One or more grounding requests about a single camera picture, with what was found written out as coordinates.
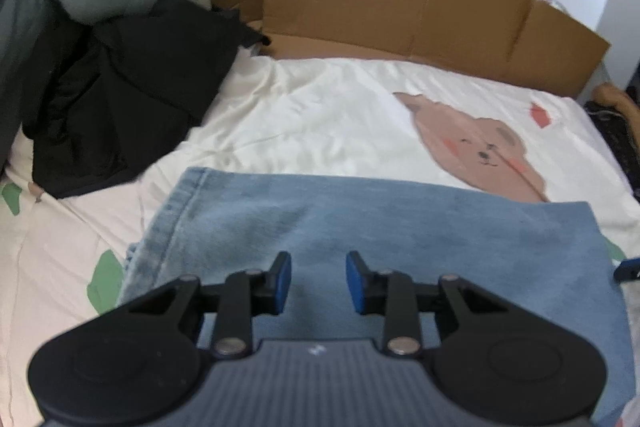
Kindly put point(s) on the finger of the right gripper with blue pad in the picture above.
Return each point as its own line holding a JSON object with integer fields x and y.
{"x": 627, "y": 271}

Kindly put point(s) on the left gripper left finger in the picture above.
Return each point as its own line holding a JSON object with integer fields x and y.
{"x": 243, "y": 296}

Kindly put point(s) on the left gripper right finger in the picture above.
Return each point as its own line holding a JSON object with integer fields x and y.
{"x": 391, "y": 295}

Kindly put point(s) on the light blue denim shorts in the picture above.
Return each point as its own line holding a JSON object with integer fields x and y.
{"x": 549, "y": 258}

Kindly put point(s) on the black patterned folded garment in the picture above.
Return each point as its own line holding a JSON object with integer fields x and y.
{"x": 616, "y": 132}

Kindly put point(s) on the folded brown garment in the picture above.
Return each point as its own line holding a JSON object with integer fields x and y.
{"x": 607, "y": 94}

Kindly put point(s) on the cream bear print bedsheet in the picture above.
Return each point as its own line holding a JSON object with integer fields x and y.
{"x": 61, "y": 260}

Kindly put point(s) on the brown cardboard sheet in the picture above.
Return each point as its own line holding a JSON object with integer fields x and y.
{"x": 527, "y": 43}

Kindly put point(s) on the dark grey pillow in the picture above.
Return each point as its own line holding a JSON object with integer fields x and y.
{"x": 21, "y": 24}

